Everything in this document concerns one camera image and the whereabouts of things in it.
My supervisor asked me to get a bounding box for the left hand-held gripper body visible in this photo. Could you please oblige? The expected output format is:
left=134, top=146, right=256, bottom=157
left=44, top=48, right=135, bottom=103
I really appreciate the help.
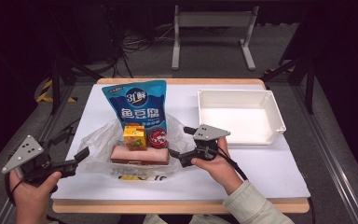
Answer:
left=1, top=134, right=78, bottom=185

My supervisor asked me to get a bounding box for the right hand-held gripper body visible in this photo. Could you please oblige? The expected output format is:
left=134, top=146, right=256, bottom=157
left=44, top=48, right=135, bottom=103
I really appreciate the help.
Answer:
left=178, top=123, right=231, bottom=168

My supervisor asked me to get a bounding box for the clear plastic shopping bag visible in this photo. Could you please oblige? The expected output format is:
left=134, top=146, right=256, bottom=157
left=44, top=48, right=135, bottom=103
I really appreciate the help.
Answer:
left=77, top=113, right=197, bottom=182

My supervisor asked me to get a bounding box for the white plastic tray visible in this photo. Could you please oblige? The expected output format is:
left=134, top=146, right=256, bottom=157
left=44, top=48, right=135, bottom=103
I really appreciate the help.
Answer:
left=197, top=89, right=287, bottom=147

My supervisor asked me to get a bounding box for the brown sausage packet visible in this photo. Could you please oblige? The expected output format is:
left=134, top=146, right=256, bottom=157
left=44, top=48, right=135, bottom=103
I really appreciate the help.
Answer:
left=110, top=145, right=171, bottom=166

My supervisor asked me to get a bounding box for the yellow drink carton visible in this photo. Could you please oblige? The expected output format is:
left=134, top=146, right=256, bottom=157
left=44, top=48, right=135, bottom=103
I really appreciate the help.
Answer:
left=123, top=124, right=148, bottom=151

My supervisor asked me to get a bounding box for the blue snack pouch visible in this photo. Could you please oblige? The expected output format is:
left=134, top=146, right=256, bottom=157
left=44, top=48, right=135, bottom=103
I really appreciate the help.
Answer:
left=102, top=79, right=168, bottom=133

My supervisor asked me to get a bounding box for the person's right hand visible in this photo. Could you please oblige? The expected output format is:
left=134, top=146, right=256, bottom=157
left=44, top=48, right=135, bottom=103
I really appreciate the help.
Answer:
left=190, top=136, right=245, bottom=195

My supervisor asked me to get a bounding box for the person's left hand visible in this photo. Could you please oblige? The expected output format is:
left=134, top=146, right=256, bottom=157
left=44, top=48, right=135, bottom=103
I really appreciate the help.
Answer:
left=8, top=170, right=62, bottom=224

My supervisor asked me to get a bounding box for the red round can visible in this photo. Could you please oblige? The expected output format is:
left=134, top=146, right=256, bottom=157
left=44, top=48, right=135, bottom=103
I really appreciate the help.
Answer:
left=147, top=127, right=169, bottom=149

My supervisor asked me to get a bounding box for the yellow black hazard tape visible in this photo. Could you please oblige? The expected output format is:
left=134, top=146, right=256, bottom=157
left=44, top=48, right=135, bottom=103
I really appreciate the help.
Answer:
left=35, top=78, right=77, bottom=104

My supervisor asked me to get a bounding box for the black tripod stand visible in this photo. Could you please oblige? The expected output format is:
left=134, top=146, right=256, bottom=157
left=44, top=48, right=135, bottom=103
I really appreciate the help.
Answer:
left=49, top=55, right=105, bottom=116
left=260, top=55, right=316, bottom=116

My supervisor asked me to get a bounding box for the white table mat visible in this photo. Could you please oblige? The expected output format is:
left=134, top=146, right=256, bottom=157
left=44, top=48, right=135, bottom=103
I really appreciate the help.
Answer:
left=50, top=83, right=311, bottom=201

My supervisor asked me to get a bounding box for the person's pale clothing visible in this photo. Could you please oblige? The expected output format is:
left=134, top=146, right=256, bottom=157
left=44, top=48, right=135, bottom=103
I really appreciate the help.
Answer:
left=143, top=214, right=231, bottom=224

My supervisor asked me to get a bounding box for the grey metal stand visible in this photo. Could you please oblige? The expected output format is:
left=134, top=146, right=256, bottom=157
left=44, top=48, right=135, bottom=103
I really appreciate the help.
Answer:
left=171, top=5, right=260, bottom=71

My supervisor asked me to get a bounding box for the aluminium floor rail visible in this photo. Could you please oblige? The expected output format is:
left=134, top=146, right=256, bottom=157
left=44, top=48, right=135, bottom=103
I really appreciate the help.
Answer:
left=292, top=83, right=358, bottom=224
left=0, top=92, right=76, bottom=224

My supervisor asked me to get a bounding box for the right hand-held gripper cable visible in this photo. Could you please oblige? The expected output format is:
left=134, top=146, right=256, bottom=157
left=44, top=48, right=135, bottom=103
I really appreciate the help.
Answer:
left=217, top=148, right=250, bottom=182

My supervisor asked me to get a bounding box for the tangle of black floor cables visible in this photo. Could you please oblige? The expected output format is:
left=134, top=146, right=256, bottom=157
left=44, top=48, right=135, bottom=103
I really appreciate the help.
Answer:
left=105, top=6, right=175, bottom=78

